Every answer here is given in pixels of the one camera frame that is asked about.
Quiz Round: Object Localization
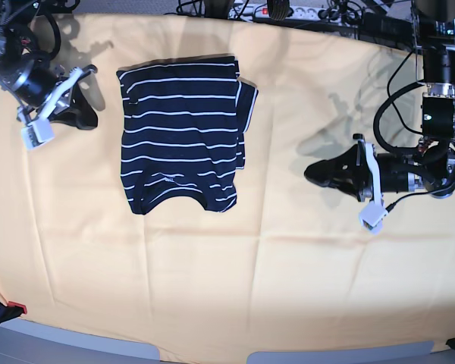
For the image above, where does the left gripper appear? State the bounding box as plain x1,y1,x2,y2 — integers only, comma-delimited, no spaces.
304,146,427,202

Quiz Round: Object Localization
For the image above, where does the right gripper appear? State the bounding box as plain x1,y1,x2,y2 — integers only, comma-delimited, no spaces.
11,66,98,130

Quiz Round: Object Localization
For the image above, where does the navy white striped T-shirt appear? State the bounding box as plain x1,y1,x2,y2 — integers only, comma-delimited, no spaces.
117,55,258,215

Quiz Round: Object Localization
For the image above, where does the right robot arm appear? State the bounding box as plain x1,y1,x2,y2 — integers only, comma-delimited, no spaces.
0,1,98,130

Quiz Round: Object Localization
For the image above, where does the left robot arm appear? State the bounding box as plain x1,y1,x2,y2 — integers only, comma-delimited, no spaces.
304,1,455,202

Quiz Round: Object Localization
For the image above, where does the yellow table cloth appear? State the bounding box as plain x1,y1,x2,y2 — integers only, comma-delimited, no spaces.
0,15,455,363

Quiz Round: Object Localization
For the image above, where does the black power adapter box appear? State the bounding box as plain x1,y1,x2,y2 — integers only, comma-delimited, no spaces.
359,13,413,41

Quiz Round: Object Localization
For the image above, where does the black round object top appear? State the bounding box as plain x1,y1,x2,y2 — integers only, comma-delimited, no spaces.
266,0,291,21

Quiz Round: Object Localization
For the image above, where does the white power strip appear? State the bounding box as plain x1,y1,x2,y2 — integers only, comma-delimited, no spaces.
227,2,326,22

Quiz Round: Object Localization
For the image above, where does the grey pad bottom right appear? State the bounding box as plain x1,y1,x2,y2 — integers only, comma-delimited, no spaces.
246,341,434,364

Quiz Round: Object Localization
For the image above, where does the grey pad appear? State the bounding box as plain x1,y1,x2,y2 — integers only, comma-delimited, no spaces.
246,341,434,364
0,328,159,364

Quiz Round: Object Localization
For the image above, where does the grey pad bottom left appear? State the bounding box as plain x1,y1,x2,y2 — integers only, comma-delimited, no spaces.
0,328,159,364

